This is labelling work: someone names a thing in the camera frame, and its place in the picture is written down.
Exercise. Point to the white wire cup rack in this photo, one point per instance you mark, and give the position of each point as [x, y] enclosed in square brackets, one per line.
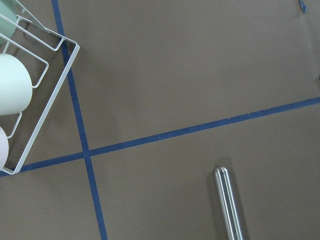
[24, 15]

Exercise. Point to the white cup in rack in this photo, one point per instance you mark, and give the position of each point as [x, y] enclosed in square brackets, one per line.
[16, 87]

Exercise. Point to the pink cup in rack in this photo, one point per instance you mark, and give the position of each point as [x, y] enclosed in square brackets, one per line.
[4, 148]

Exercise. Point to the mint green cup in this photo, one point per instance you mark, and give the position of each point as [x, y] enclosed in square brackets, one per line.
[8, 10]

